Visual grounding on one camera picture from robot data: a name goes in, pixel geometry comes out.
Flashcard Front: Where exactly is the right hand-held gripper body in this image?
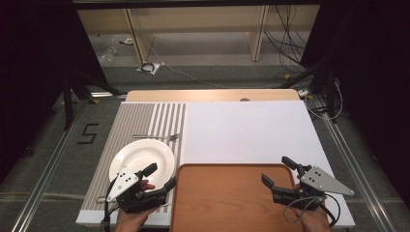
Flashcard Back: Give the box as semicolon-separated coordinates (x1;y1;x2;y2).
273;163;355;211

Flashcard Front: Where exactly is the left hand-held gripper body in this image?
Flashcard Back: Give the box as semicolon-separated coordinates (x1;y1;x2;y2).
105;165;168;215

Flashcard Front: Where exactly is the white plate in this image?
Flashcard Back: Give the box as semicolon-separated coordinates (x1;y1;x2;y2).
108;138;177;191

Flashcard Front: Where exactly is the silver fork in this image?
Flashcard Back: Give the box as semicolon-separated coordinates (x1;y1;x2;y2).
132;132;181;143

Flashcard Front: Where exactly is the brown wooden tray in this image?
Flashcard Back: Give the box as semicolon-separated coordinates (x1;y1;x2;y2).
169;162;306;232

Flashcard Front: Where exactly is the person's left hand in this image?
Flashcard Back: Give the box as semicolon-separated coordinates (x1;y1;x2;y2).
115;179;159;232

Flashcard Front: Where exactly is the person's right hand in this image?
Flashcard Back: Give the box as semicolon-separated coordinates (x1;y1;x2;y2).
290;205;334;232

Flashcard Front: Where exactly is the white board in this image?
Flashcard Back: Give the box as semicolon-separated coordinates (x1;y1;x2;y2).
75;100;356;228

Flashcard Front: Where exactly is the grey striped placemat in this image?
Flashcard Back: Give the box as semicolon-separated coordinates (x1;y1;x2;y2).
80;101;188;214

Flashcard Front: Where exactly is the black metal stand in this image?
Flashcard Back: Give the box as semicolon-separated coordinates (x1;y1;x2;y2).
61;64;129;131
279;54;337;121

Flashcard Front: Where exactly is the light wooden table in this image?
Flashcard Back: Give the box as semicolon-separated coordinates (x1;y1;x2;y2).
125;89;302;102

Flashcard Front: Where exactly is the black curtain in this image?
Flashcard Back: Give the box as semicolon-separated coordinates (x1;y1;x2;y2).
0;0;109;182
301;0;410;207

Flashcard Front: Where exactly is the clear plastic bag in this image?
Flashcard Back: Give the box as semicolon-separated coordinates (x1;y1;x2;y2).
99;44;118;64

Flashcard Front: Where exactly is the light wooden bench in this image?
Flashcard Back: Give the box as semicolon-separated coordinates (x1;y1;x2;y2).
76;4;320;64

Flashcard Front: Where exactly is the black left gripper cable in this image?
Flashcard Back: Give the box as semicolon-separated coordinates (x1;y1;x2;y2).
101;177;119;232

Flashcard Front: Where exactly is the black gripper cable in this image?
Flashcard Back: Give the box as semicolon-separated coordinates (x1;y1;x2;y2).
101;177;119;232
322;192;341;227

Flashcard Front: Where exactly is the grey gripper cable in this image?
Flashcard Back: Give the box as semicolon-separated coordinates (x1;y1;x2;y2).
282;196;323;225

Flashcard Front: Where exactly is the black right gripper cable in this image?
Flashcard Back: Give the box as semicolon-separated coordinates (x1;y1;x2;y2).
322;192;341;227

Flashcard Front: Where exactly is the metal floor rail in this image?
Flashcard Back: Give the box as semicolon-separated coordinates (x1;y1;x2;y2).
11;100;88;232
313;96;395;232

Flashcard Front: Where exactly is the white looped floor cable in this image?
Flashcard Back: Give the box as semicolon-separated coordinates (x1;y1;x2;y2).
305;80;344;121

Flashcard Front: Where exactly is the thin white floor cable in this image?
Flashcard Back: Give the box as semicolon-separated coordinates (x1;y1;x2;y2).
141;32;281;90

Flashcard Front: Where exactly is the plastic bag with black cable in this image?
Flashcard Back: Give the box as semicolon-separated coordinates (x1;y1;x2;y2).
136;61;161;75

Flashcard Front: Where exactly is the bundle of black cables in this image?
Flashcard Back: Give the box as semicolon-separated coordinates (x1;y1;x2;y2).
264;4;310;66

